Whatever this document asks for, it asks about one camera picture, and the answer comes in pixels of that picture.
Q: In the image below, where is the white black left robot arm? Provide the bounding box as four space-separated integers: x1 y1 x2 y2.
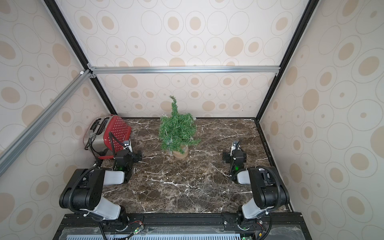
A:
59 150 142 226

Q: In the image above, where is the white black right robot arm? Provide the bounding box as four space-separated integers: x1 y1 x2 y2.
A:
223 141 290 224

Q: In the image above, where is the small green christmas tree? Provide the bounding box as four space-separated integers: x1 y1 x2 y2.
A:
159 96 201 159

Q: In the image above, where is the red polka dot toaster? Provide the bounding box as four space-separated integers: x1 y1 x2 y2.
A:
84 115 132 160

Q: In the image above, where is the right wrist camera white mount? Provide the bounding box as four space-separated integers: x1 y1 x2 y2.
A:
231 141 241 151

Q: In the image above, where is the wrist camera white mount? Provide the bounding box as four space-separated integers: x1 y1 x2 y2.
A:
123 140 133 153
231 141 241 151

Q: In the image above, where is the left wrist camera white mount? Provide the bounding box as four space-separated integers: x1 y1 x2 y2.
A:
123 140 133 153

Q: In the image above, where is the black toaster power cord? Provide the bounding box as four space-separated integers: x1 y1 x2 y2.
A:
84 131 133 166

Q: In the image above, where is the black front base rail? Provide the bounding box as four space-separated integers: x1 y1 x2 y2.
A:
54 213 311 240

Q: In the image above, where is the horizontal aluminium back rail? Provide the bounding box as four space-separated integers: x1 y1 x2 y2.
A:
91 66 280 74

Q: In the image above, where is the aluminium left wall rail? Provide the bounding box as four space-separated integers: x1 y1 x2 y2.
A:
1 70 91 175

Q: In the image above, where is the black left corner frame post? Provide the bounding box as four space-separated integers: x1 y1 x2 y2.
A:
43 0 117 115

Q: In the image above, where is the black corner frame post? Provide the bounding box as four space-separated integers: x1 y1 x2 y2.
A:
43 0 117 115
255 0 320 123

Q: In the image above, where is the black right corner frame post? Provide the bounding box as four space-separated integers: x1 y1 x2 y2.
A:
255 0 320 123

